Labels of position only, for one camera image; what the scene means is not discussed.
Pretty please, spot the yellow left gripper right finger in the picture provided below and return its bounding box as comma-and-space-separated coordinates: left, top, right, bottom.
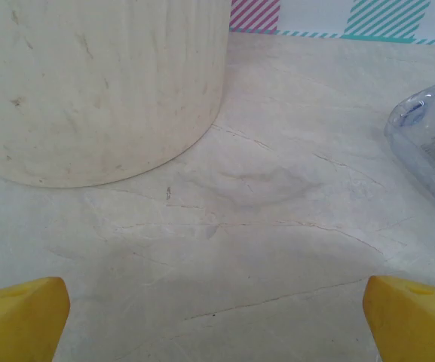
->
362, 275, 435, 362

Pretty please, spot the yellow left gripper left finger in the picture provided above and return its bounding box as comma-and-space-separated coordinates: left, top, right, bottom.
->
0, 276, 71, 362

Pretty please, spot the clear blue-tinted plastic bottle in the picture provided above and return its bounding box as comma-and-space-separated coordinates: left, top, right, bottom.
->
384, 84, 435, 212

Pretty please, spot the cream round waste bin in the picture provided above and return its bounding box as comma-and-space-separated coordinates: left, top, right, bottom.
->
0, 0, 228, 189

